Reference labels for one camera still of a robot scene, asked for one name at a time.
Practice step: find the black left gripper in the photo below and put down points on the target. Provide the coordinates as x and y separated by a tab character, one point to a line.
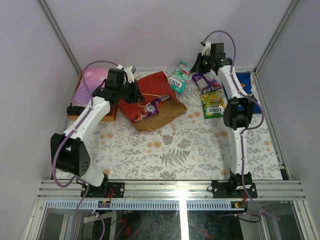
132	91

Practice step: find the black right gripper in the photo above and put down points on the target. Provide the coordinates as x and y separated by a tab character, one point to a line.
197	67

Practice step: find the purple snack packet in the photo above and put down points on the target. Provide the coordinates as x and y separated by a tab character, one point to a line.
206	82

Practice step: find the blue Doritos chip bag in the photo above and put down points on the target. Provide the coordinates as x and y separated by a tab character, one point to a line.
245	82

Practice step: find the red paper bag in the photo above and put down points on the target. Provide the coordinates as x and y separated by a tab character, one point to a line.
159	107

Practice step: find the teal Fox's candy bag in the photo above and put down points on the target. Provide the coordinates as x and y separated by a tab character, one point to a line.
180	77

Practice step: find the green Fox's candy bag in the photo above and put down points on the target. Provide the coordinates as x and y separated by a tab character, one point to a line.
213	104

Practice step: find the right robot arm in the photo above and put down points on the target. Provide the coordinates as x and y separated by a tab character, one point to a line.
238	113

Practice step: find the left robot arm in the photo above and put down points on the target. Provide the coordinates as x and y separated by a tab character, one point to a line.
68	150

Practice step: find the purple Fox's candy bag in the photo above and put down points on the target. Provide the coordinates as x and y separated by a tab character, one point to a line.
150	109

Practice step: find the black object beside tray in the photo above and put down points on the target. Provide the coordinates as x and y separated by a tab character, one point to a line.
72	110

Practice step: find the floral tablecloth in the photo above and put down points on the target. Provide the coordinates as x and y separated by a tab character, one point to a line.
189	148

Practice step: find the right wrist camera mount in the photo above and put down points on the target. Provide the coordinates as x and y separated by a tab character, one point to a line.
206	51

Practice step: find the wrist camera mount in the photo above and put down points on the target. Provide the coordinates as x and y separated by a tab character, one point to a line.
129	73
206	51

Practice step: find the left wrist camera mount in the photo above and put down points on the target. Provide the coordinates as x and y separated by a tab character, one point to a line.
129	73

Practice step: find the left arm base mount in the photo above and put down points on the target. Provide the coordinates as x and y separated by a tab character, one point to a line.
111	190

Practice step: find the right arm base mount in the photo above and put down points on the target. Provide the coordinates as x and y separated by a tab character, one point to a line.
234	188

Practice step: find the aluminium front rail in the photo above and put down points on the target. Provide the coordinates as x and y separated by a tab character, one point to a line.
267	190

